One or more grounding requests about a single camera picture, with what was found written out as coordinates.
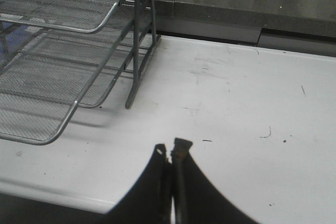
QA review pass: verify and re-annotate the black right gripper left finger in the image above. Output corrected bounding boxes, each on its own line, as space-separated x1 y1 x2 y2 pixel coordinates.
101 144 172 223

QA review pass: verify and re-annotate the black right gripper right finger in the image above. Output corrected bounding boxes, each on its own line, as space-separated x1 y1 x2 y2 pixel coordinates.
171 138 257 223

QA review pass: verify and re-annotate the silver mesh bottom tray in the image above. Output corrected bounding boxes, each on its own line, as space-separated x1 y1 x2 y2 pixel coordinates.
19 28 133 108

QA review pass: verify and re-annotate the grey back counter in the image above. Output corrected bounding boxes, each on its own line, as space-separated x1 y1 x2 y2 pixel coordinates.
155 0 335 57

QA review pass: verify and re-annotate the silver metal rack frame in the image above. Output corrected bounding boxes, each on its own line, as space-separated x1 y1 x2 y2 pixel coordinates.
125 0 160 109

